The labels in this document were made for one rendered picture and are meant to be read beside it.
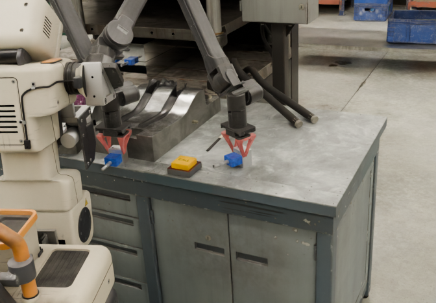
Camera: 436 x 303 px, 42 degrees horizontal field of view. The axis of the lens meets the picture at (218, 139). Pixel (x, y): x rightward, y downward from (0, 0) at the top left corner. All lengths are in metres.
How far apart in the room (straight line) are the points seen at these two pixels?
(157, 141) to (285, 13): 0.89
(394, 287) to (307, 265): 0.90
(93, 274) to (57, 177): 0.36
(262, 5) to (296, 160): 0.88
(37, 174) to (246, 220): 0.65
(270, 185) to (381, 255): 1.23
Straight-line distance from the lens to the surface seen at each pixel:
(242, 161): 1.81
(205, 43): 1.77
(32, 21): 1.52
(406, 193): 3.38
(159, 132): 1.90
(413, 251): 2.90
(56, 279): 1.41
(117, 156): 1.88
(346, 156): 1.89
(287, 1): 2.47
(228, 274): 1.97
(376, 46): 5.37
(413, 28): 5.41
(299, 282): 1.87
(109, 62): 1.53
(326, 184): 1.71
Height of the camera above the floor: 1.61
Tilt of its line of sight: 24 degrees down
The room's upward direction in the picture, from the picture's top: 4 degrees counter-clockwise
